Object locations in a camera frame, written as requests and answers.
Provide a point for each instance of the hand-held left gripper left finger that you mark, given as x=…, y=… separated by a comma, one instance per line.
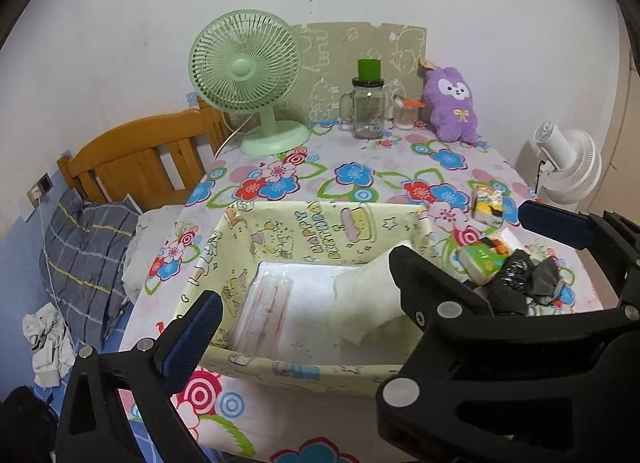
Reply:
x=192, y=333

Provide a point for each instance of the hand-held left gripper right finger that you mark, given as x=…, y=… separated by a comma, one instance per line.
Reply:
x=407, y=283

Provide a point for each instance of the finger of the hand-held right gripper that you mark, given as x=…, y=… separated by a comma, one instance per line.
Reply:
x=555, y=223

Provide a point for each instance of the white sock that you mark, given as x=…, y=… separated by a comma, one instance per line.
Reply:
x=360, y=298

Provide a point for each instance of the yellow cartoon tissue pack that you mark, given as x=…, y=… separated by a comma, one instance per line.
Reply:
x=487, y=203

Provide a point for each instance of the green tissue pack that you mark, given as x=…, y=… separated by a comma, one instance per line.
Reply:
x=480, y=260

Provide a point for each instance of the yellow fabric storage box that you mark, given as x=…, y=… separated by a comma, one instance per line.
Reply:
x=300, y=228

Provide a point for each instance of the grey cloth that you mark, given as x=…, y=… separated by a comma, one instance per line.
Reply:
x=547, y=278

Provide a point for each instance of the white circulator fan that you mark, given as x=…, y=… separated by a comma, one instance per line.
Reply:
x=575, y=163

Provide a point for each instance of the black plastic bag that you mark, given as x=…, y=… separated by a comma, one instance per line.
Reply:
x=510, y=283

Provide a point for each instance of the clear plastic package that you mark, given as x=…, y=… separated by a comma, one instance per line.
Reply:
x=270, y=303

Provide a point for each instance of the white bedding cloth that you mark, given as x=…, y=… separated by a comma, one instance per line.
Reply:
x=150, y=238

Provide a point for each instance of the beige cabinet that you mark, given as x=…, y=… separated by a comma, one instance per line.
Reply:
x=625, y=143

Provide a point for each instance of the floral tablecloth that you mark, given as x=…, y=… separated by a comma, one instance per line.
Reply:
x=350, y=178

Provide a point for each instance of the plaid pillow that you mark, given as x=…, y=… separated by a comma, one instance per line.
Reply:
x=80, y=253

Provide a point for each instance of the white crumpled clothes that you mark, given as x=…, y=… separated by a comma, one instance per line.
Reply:
x=47, y=343

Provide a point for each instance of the purple plush toy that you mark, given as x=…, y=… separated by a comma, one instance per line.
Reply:
x=450, y=103

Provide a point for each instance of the cotton swab container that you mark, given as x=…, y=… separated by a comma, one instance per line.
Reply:
x=404, y=115

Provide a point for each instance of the glass mug jar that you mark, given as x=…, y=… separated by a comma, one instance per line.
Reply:
x=367, y=108

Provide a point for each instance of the dark cloth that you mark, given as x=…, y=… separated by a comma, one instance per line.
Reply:
x=25, y=423

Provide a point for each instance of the wooden headboard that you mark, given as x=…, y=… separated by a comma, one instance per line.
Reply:
x=130, y=153

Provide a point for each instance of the green plastic cup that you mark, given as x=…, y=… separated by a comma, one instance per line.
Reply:
x=369, y=69

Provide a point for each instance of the green desk fan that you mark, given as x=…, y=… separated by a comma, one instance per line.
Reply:
x=245, y=68

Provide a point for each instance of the black wall switch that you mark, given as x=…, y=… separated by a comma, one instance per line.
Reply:
x=46, y=184

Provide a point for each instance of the white wall socket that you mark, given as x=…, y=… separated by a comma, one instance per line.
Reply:
x=34, y=195

